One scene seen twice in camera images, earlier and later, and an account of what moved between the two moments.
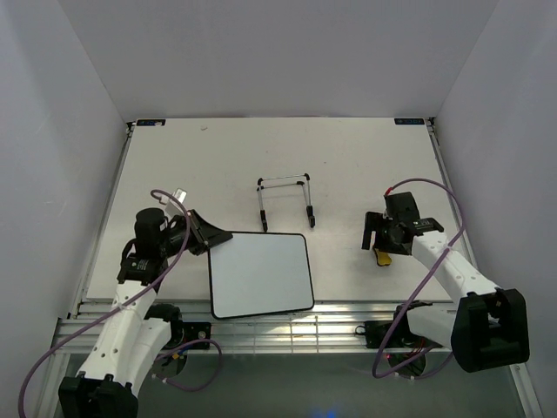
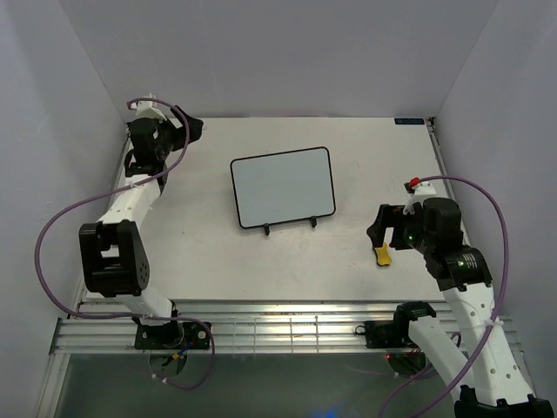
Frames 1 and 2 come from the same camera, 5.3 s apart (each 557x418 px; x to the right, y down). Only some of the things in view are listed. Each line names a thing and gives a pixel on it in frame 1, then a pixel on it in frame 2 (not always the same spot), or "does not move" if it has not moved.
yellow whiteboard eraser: (382, 258) does not move
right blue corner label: (409, 121) does not move
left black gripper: (211, 234) -> (179, 133)
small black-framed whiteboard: (260, 273) -> (283, 187)
